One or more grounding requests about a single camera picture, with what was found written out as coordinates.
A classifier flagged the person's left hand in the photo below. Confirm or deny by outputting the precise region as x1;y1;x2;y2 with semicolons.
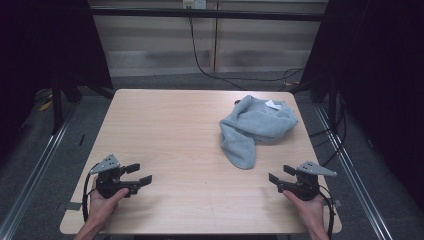
87;178;131;228

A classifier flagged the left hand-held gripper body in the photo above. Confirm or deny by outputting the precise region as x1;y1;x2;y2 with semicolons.
89;153;141;200

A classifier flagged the person's right hand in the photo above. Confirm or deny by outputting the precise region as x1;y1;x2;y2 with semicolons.
282;189;326;231

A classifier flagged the black floor cables bundle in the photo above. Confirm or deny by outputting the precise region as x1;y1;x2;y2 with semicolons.
308;95;348;168

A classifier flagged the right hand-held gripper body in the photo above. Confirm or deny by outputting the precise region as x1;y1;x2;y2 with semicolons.
276;161;338;202

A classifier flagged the hand-held gripper black cable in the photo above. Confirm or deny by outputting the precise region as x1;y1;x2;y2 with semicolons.
81;163;101;223
318;184;336;240

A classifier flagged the silver metal floor rail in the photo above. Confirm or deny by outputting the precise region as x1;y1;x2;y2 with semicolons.
0;102;80;240
314;104;395;240

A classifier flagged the left hand-held gripper black cable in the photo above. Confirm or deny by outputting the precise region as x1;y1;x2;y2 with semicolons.
81;163;101;223

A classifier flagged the grey-blue towel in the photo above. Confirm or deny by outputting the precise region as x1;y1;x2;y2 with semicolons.
218;94;299;171

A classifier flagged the grey tape strip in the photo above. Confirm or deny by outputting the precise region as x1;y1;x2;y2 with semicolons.
324;197;343;209
64;201;83;212

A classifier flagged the yellow object on floor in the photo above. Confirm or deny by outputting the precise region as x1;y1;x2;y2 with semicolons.
37;99;54;113

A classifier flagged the right hand-held gripper black cable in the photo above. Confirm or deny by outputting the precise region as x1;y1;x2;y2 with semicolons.
318;184;336;240

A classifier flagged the long black wall cable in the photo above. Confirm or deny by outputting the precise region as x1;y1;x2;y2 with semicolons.
188;16;305;92

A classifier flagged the white wall socket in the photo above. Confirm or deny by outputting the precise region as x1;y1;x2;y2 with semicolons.
182;0;208;10

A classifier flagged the black metal stand post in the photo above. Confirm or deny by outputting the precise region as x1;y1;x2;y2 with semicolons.
51;75;65;136

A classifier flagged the dark curtain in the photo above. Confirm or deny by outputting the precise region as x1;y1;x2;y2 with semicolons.
0;0;114;168
300;0;424;212

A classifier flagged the black horizontal metal bar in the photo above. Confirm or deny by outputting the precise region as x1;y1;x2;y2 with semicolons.
89;7;326;23

